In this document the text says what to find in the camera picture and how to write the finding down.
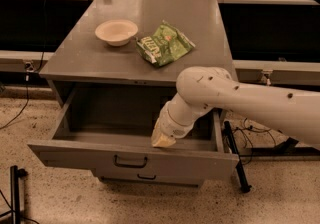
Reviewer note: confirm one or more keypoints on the black metal stand leg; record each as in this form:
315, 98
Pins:
244, 185

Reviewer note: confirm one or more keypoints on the grey bottom drawer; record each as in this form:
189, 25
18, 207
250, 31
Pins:
136, 176

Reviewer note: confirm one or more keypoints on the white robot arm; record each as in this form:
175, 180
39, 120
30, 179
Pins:
295, 113

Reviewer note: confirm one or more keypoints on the grey metal drawer cabinet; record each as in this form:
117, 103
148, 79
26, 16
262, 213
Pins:
84, 59

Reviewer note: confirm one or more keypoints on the green snack bag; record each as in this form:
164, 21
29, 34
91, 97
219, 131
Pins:
166, 45

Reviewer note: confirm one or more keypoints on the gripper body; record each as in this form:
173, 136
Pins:
172, 124

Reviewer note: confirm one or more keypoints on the black stand lower left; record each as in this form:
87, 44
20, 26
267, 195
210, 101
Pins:
13, 211

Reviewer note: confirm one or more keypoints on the grey drawer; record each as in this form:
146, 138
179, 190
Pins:
136, 176
109, 127

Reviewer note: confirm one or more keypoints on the grey top drawer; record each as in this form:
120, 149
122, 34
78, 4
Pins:
109, 127

